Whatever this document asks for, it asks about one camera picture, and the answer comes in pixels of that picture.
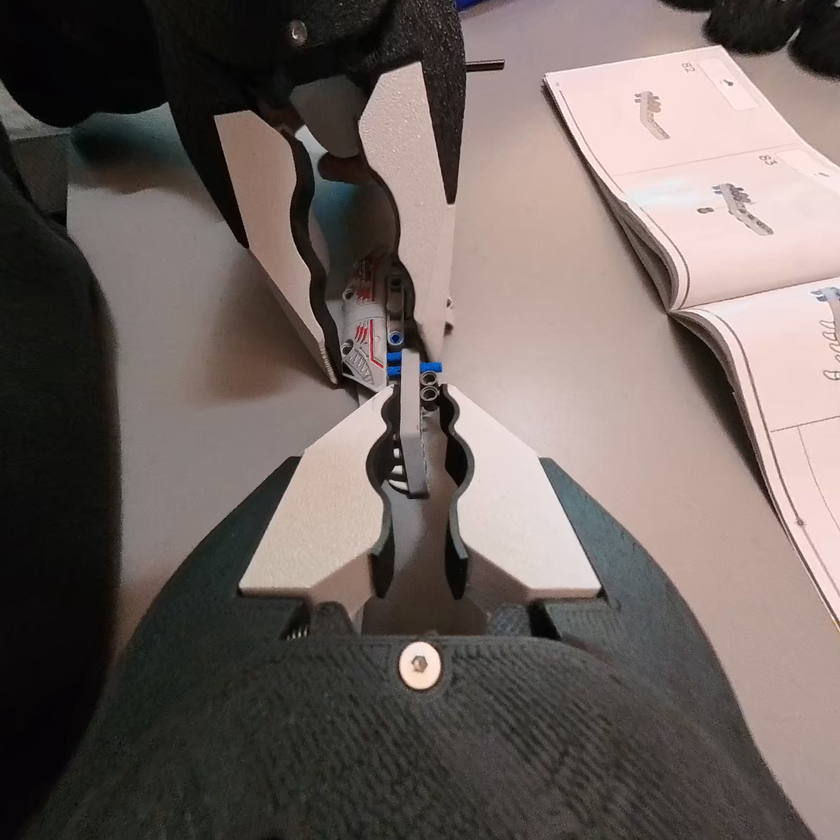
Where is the white instruction booklet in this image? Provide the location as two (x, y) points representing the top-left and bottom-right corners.
(543, 45), (840, 634)

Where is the grey printed toy model part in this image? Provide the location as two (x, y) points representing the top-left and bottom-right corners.
(328, 252), (455, 389)

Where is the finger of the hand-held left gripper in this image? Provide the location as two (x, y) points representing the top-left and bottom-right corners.
(354, 60), (460, 345)
(213, 107), (343, 385)

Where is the grey toy beam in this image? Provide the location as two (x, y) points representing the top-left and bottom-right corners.
(397, 349), (446, 501)

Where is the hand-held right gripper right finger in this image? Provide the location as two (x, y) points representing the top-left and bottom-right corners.
(441, 382), (605, 631)

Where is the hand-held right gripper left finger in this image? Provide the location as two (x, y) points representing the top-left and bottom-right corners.
(238, 384), (398, 627)

